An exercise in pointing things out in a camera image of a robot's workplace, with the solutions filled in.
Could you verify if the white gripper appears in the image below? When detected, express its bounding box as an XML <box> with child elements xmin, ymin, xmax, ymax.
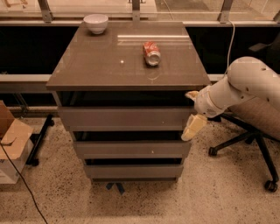
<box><xmin>181</xmin><ymin>86</ymin><xmax>225</xmax><ymax>141</ymax></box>

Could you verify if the grey top drawer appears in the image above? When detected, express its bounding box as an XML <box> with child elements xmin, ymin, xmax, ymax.
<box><xmin>58</xmin><ymin>106</ymin><xmax>195</xmax><ymax>131</ymax></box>

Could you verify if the grey drawer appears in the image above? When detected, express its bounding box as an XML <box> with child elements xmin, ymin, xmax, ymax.
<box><xmin>73</xmin><ymin>141</ymin><xmax>191</xmax><ymax>158</ymax></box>
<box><xmin>58</xmin><ymin>106</ymin><xmax>195</xmax><ymax>131</ymax></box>
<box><xmin>84</xmin><ymin>165</ymin><xmax>183</xmax><ymax>179</ymax></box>

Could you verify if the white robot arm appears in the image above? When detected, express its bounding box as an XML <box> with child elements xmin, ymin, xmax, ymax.
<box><xmin>181</xmin><ymin>57</ymin><xmax>280</xmax><ymax>141</ymax></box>

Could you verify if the grey drawer cabinet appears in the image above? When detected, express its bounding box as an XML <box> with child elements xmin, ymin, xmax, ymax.
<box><xmin>46</xmin><ymin>22</ymin><xmax>210</xmax><ymax>182</ymax></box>

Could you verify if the grey middle drawer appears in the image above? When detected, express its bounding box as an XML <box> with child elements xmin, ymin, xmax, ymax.
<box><xmin>73</xmin><ymin>141</ymin><xmax>191</xmax><ymax>158</ymax></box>

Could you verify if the grey bottom drawer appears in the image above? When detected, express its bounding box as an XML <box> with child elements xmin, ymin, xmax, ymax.
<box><xmin>84</xmin><ymin>165</ymin><xmax>183</xmax><ymax>179</ymax></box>

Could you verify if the office chair black base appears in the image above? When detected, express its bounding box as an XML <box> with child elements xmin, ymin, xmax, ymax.
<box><xmin>208</xmin><ymin>114</ymin><xmax>279</xmax><ymax>193</ymax></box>

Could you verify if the crushed red soda can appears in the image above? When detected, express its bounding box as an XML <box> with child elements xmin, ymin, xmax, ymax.
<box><xmin>143</xmin><ymin>41</ymin><xmax>161</xmax><ymax>67</ymax></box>

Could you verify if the blue tape cross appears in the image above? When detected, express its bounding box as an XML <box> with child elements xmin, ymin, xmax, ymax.
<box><xmin>105</xmin><ymin>182</ymin><xmax>126</xmax><ymax>196</ymax></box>

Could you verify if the white ceramic bowl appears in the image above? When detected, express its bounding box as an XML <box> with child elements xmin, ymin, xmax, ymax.
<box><xmin>83</xmin><ymin>14</ymin><xmax>109</xmax><ymax>34</ymax></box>

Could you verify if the black stand leg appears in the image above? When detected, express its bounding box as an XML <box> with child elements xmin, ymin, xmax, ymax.
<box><xmin>26</xmin><ymin>115</ymin><xmax>54</xmax><ymax>166</ymax></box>

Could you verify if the cardboard box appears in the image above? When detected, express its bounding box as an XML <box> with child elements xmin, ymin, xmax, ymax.
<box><xmin>0</xmin><ymin>101</ymin><xmax>33</xmax><ymax>184</ymax></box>

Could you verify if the white hanging cable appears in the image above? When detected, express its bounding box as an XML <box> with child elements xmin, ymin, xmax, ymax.
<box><xmin>223</xmin><ymin>20</ymin><xmax>236</xmax><ymax>77</ymax></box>

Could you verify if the black floor cable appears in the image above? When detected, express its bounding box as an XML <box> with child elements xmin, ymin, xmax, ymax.
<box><xmin>0</xmin><ymin>143</ymin><xmax>49</xmax><ymax>224</ymax></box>

